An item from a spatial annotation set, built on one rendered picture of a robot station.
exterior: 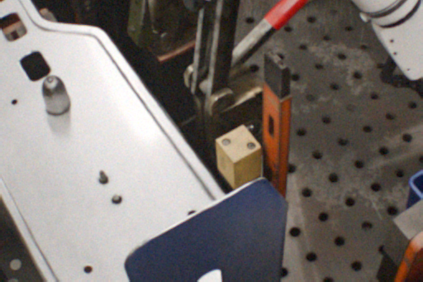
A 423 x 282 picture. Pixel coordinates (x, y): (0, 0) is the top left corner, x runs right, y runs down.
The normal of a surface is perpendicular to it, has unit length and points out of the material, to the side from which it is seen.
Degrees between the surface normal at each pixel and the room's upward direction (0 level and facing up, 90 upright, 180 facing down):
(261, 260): 90
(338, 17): 0
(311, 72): 0
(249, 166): 90
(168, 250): 90
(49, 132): 0
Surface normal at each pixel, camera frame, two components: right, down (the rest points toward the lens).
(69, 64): -0.04, -0.58
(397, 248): -0.84, 0.46
